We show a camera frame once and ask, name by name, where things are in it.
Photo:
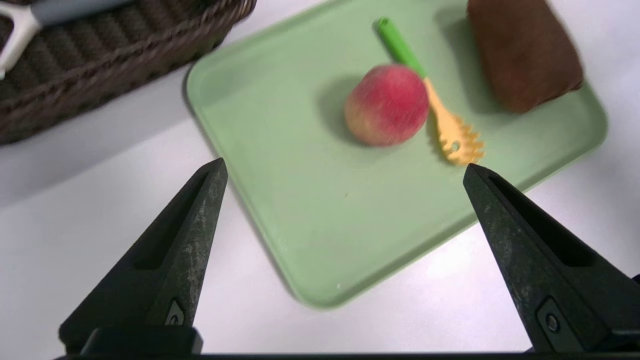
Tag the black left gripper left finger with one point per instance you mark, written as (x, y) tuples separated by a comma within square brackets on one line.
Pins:
[(175, 280)]

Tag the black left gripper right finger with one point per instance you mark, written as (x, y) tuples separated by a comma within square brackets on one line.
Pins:
[(560, 280)]

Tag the brown towel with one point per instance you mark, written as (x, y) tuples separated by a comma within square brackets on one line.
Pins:
[(525, 50)]

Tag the red peach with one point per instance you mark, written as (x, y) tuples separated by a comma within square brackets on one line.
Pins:
[(387, 105)]

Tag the dark brown wicker basket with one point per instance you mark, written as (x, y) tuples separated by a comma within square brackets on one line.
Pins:
[(100, 65)]

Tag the light green plastic tray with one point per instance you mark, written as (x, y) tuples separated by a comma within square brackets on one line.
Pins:
[(325, 210)]

